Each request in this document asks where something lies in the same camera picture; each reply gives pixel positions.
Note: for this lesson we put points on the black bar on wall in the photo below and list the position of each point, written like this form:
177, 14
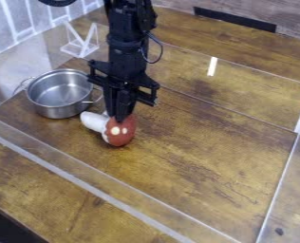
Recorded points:
234, 19

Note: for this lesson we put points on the small silver pot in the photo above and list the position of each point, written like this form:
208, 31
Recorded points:
61, 93

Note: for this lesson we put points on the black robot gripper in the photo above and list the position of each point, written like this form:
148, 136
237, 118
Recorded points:
122, 77

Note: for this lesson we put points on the red toy mushroom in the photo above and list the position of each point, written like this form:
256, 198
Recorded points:
117, 133

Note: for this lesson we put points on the clear acrylic triangle bracket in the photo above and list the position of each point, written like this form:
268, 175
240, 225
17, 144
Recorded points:
81, 47

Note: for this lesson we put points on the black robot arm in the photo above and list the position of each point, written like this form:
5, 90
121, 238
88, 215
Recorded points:
132, 19

